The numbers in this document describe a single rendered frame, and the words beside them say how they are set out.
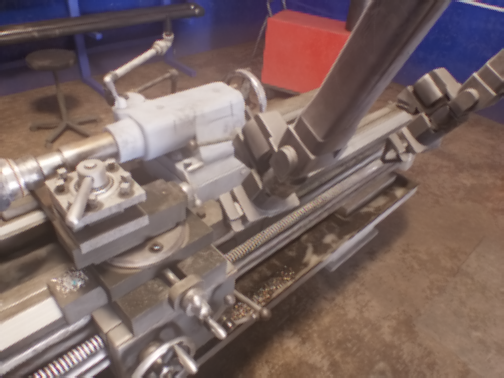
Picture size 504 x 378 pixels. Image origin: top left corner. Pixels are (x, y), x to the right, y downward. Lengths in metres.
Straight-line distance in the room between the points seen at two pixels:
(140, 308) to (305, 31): 3.10
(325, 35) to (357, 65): 3.26
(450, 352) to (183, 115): 1.72
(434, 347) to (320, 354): 0.58
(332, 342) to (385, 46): 1.77
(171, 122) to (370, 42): 0.83
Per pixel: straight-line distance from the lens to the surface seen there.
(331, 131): 0.47
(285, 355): 1.97
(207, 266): 1.09
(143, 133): 1.15
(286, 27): 3.80
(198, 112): 1.22
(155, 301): 1.03
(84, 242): 0.93
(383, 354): 2.10
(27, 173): 1.09
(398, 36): 0.40
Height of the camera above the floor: 1.71
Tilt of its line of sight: 38 degrees down
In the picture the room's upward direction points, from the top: 6 degrees clockwise
